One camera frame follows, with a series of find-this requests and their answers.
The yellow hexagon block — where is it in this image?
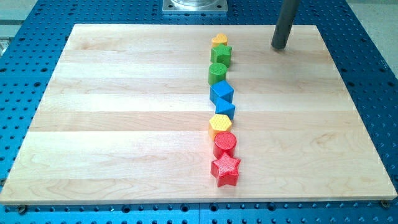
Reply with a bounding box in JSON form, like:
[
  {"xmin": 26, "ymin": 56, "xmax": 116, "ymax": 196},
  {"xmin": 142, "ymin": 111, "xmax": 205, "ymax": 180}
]
[{"xmin": 208, "ymin": 114, "xmax": 233, "ymax": 140}]

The yellow heart block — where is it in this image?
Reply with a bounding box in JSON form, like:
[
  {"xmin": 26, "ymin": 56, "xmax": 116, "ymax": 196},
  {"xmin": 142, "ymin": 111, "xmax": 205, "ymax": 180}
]
[{"xmin": 211, "ymin": 33, "xmax": 228, "ymax": 47}]

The blue triangle block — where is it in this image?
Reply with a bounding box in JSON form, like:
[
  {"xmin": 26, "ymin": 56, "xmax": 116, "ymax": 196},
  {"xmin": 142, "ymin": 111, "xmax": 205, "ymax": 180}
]
[{"xmin": 215, "ymin": 98, "xmax": 236, "ymax": 120}]

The blue cube block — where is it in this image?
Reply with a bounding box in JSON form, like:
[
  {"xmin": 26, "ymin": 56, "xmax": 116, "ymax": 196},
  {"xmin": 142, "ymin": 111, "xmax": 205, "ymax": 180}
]
[{"xmin": 210, "ymin": 80, "xmax": 234, "ymax": 105}]

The red cylinder block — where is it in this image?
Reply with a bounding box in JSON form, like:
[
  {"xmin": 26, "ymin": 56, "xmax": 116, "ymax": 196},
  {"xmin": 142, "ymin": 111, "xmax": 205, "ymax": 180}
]
[{"xmin": 213, "ymin": 131, "xmax": 237, "ymax": 158}]

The green cylinder block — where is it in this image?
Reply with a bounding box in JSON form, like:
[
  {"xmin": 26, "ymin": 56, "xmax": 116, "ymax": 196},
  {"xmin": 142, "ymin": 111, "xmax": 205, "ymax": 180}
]
[{"xmin": 208, "ymin": 63, "xmax": 228, "ymax": 85}]

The green star block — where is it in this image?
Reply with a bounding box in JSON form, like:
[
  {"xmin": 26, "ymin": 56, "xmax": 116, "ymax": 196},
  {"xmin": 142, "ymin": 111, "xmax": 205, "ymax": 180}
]
[{"xmin": 210, "ymin": 44, "xmax": 232, "ymax": 68}]

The red star block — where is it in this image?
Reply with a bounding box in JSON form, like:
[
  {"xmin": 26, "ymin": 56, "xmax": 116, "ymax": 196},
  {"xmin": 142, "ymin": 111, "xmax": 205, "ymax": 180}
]
[{"xmin": 211, "ymin": 152, "xmax": 241, "ymax": 187}]

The wooden board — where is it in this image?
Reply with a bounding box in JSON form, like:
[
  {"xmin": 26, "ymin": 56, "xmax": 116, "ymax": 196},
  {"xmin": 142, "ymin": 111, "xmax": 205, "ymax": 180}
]
[{"xmin": 1, "ymin": 24, "xmax": 397, "ymax": 205}]

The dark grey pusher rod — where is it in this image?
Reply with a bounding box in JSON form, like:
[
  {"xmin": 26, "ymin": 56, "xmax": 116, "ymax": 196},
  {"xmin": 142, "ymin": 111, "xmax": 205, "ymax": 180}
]
[{"xmin": 271, "ymin": 0, "xmax": 300, "ymax": 50}]

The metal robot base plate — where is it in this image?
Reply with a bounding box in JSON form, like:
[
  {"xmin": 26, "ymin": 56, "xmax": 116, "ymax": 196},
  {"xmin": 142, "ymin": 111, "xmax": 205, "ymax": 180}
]
[{"xmin": 162, "ymin": 0, "xmax": 228, "ymax": 12}]

